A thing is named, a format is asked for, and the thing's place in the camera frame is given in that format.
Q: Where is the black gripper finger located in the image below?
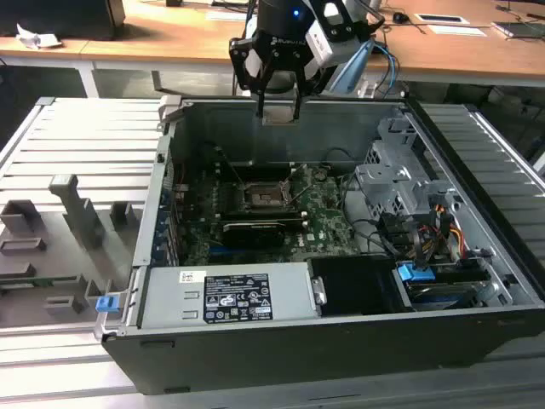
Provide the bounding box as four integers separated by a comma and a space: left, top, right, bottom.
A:
291, 50, 337, 122
228, 36, 278, 119

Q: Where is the small square CPU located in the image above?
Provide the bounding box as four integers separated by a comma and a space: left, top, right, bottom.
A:
261, 104, 300, 127

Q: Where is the thin metal locking lever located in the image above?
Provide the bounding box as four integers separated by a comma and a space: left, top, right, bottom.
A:
291, 164, 312, 201
215, 145, 246, 188

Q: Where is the black RAM slot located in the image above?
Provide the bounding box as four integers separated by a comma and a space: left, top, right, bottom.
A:
229, 160, 295, 170
219, 208, 310, 226

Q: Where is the CPU socket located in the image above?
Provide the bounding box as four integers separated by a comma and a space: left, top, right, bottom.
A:
240, 181, 295, 212

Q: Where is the wooden desk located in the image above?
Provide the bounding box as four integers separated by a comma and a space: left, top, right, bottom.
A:
0, 0, 545, 86

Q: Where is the silver metal drive cage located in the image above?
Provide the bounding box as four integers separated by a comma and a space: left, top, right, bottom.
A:
355, 117, 456, 222

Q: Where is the green motherboard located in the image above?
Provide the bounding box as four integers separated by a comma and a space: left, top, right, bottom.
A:
178, 164, 363, 268

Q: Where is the white rimmed desk inlet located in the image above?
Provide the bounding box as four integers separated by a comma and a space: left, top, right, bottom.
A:
415, 12, 469, 25

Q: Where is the white paper sheet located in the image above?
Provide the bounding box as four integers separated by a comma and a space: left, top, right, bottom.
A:
427, 24, 489, 37

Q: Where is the black graphics card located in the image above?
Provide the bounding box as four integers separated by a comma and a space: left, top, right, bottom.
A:
221, 220, 286, 249

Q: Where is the black box on desk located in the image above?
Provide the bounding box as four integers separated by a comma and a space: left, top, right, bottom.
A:
0, 0, 127, 42

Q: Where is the crumpled white paper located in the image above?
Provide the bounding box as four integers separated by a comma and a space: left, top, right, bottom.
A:
15, 23, 61, 50

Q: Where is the dark notebook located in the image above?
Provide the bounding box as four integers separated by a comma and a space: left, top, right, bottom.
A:
491, 20, 545, 42

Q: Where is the hard disk in blue carrier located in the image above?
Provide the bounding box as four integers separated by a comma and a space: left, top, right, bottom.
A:
393, 262, 491, 310

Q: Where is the grey parts rack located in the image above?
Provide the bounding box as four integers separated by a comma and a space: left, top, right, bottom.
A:
0, 174, 144, 329

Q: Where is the grey power supply unit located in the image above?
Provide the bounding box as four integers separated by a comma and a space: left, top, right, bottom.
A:
138, 262, 320, 329

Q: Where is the black open PC case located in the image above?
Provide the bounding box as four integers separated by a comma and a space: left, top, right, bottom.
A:
95, 95, 545, 395

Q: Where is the green RAM stick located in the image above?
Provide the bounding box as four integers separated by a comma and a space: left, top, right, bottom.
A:
0, 276, 80, 287

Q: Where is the white wrist camera, black bracket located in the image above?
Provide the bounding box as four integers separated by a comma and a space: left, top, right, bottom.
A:
306, 0, 384, 69

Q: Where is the blue cable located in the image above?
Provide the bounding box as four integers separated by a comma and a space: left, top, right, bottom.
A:
374, 42, 401, 93

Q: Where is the yellow red wire bundle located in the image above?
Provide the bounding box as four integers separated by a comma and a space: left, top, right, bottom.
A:
408, 204, 465, 261

